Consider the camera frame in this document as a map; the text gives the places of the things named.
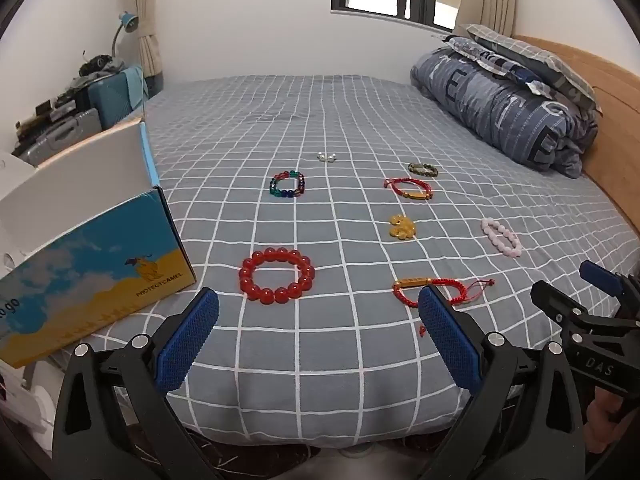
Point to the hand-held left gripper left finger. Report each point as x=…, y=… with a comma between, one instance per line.
x=187, y=340

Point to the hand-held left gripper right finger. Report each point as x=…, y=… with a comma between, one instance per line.
x=447, y=332

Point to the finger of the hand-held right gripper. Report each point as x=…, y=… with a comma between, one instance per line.
x=557, y=300
x=600, y=276

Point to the person's right hand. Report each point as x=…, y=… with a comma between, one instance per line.
x=602, y=417

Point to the blue and yellow cardboard box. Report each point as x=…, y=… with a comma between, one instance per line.
x=100, y=265

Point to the wooden headboard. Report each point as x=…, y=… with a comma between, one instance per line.
x=615, y=125

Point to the white plastic object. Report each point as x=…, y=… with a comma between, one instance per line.
x=25, y=400

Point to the folded blue printed quilt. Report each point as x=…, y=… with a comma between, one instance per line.
x=495, y=105

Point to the white pearl earrings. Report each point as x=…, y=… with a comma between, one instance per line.
x=326, y=157

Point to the grey checked pillow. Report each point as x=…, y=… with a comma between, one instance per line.
x=540, y=57

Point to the grey checked bed sheet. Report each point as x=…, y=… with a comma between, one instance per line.
x=345, y=120

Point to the grey suitcase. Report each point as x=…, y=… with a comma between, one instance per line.
x=60, y=135

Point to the teal suitcase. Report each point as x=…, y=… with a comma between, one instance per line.
x=115, y=97

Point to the blue desk lamp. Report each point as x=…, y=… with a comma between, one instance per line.
x=127, y=21

